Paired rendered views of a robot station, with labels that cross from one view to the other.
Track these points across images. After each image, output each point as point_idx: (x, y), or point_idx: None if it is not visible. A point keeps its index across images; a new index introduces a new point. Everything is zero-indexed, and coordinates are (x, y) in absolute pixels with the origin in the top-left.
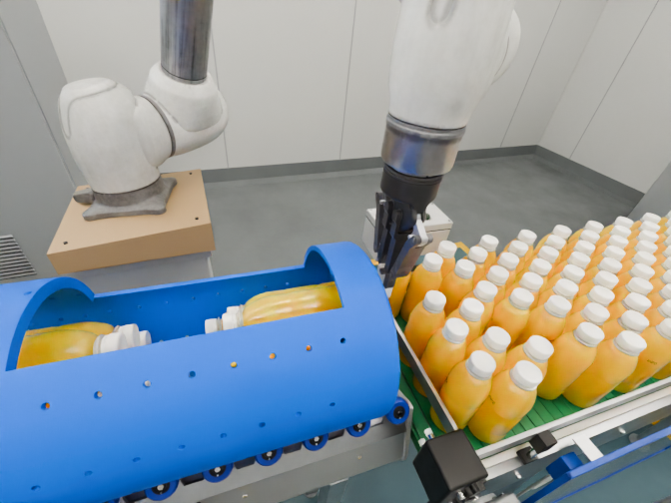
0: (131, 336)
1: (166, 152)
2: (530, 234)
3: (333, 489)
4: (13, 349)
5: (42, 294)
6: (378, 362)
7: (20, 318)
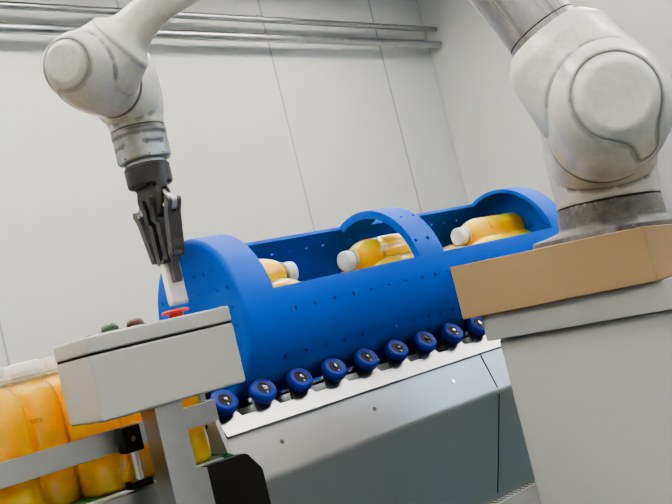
0: None
1: (556, 167)
2: None
3: None
4: (346, 222)
5: (371, 215)
6: None
7: (354, 214)
